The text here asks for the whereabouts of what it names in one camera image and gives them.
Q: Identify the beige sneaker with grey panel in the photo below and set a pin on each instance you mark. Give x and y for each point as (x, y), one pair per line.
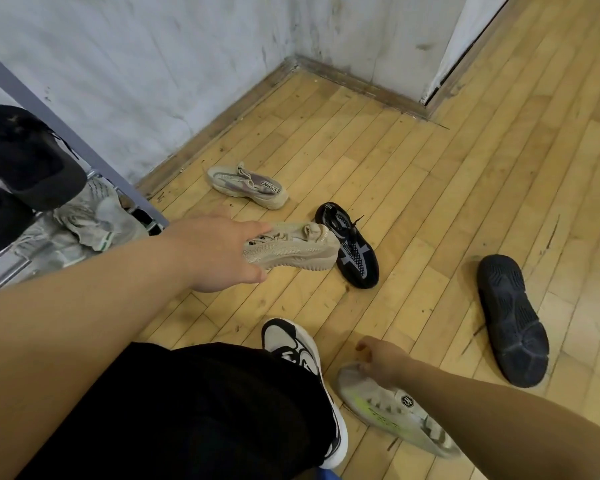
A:
(245, 184)

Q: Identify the black shorts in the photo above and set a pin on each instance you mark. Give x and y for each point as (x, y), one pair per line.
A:
(190, 419)

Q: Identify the person's left forearm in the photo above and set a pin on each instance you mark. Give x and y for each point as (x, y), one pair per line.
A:
(70, 324)

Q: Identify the black sneaker with dark sole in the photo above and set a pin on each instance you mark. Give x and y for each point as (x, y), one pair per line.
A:
(515, 319)

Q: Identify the black shoe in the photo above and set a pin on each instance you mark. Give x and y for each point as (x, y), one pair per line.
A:
(25, 154)

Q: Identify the person's left thumb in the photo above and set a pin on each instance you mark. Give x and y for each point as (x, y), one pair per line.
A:
(252, 276)

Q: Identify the white door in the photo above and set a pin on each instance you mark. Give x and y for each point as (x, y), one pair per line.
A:
(467, 39)

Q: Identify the person's right hand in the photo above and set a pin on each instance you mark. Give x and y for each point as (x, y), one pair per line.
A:
(387, 362)

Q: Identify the grey white sneaker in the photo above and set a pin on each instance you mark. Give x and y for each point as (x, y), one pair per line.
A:
(97, 214)
(45, 254)

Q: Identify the metal shoe rack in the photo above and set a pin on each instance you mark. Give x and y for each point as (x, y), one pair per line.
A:
(55, 119)

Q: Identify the white sneaker with green stripe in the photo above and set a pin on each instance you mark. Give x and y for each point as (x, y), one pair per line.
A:
(395, 409)

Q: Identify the black knit sneaker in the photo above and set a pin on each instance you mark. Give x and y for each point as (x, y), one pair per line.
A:
(352, 249)

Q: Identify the person's right fingers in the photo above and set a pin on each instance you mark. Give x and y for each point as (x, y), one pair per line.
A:
(365, 347)

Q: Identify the person's right forearm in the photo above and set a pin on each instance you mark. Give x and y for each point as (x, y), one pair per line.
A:
(510, 424)

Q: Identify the black and white worn sneaker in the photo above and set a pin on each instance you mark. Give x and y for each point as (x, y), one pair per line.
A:
(292, 344)

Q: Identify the person's left hand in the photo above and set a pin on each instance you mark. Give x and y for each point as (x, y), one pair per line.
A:
(210, 252)

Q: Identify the beige knit sneaker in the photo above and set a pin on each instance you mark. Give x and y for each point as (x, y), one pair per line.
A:
(300, 247)

